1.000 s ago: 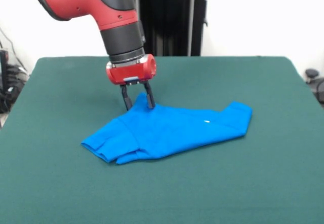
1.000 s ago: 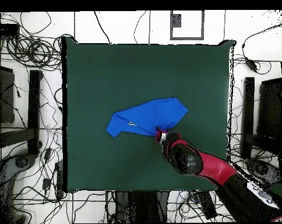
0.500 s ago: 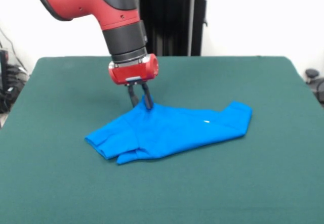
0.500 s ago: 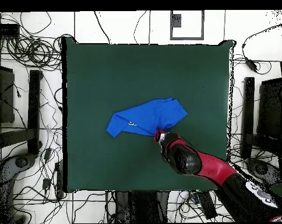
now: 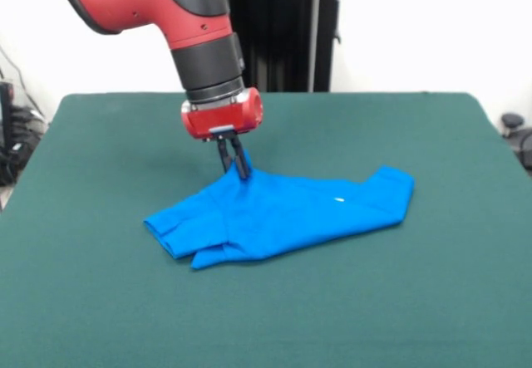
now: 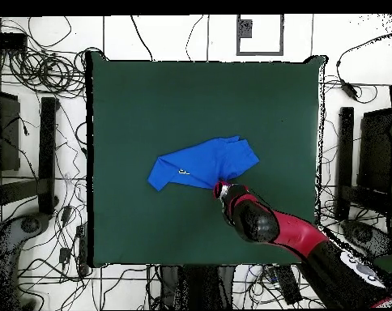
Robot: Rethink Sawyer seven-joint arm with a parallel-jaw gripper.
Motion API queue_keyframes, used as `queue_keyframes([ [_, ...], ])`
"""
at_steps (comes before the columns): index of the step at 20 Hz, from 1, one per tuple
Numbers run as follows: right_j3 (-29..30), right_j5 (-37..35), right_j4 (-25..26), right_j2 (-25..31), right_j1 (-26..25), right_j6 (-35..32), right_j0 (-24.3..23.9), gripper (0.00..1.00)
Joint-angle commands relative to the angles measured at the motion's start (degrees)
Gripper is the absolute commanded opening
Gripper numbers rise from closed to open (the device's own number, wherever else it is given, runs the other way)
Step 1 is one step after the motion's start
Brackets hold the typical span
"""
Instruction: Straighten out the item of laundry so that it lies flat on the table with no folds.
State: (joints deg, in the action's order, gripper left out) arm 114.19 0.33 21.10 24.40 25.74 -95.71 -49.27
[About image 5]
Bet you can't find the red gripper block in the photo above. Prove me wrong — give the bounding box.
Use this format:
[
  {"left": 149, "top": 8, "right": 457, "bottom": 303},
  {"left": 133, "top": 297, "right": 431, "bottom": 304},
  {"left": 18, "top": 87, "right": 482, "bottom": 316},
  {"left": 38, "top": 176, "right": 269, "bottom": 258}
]
[{"left": 180, "top": 87, "right": 264, "bottom": 179}]

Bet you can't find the blue shirt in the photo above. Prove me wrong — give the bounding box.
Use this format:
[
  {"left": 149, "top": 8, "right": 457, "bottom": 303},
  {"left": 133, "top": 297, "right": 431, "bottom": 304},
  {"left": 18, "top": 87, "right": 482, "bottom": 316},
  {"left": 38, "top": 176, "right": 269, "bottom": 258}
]
[{"left": 143, "top": 148, "right": 416, "bottom": 271}]

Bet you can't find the dark green table cloth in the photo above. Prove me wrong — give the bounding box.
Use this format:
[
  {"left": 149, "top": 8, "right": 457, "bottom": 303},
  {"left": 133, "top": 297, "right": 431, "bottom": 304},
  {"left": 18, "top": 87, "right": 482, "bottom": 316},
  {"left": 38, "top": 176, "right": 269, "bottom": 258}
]
[{"left": 0, "top": 91, "right": 532, "bottom": 368}]

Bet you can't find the black box with red mark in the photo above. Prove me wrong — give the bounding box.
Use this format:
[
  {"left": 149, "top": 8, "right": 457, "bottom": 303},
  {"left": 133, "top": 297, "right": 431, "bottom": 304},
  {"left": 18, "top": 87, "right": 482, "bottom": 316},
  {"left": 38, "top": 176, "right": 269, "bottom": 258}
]
[{"left": 0, "top": 80, "right": 17, "bottom": 153}]

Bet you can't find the grey office chair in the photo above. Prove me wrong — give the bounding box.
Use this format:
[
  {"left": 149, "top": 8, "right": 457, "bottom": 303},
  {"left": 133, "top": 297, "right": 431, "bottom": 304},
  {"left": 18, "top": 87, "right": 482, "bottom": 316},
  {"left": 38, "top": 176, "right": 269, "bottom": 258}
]
[{"left": 500, "top": 112, "right": 532, "bottom": 172}]

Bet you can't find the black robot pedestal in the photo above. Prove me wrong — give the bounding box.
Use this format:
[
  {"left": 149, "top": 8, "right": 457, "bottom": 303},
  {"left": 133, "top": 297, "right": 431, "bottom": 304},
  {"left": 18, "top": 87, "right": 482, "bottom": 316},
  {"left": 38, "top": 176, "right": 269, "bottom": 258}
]
[{"left": 219, "top": 0, "right": 361, "bottom": 93}]

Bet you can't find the black cable clutter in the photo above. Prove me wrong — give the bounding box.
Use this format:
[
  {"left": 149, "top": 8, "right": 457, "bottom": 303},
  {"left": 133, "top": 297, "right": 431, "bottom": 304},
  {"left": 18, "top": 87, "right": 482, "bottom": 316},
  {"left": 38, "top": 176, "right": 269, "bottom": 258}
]
[{"left": 0, "top": 105, "right": 47, "bottom": 187}]

